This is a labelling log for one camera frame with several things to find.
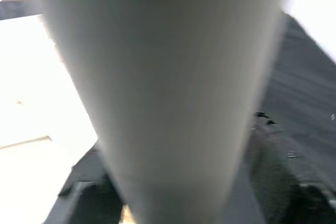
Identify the white plastic table top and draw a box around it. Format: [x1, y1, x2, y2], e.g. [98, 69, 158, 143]
[0, 14, 99, 224]

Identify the black tablecloth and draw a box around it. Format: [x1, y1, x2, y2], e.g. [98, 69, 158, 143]
[0, 0, 336, 224]

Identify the white plastic table leg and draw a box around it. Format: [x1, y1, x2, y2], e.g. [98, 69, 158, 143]
[28, 0, 302, 224]

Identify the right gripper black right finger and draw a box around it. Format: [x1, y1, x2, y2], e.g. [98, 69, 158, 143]
[246, 111, 336, 224]

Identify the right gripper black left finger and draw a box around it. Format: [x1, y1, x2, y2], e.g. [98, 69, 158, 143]
[44, 142, 125, 224]

